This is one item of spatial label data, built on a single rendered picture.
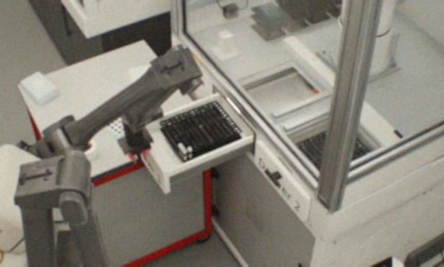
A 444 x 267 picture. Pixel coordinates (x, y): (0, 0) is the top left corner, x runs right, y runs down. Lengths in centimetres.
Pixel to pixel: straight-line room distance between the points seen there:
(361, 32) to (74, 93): 142
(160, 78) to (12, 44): 285
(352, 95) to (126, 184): 109
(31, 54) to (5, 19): 49
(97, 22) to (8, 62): 145
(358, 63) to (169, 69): 43
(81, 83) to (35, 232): 148
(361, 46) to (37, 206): 79
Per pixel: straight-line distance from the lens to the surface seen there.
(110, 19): 274
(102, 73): 261
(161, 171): 198
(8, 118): 368
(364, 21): 140
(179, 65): 149
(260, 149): 206
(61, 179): 106
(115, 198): 238
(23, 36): 428
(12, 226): 140
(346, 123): 160
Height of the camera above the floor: 240
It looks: 45 degrees down
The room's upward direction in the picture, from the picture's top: 1 degrees clockwise
